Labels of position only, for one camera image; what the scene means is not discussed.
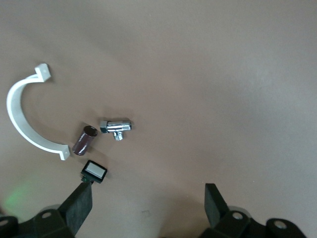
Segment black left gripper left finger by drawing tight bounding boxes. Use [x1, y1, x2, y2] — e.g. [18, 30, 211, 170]
[0, 182, 94, 238]

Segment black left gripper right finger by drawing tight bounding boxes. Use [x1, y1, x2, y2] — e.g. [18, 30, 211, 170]
[205, 183, 308, 238]

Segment white curved pipe clamp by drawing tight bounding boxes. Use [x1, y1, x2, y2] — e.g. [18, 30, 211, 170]
[6, 63, 70, 161]

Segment black switch with white face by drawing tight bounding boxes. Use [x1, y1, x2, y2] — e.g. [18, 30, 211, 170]
[80, 160, 108, 184]

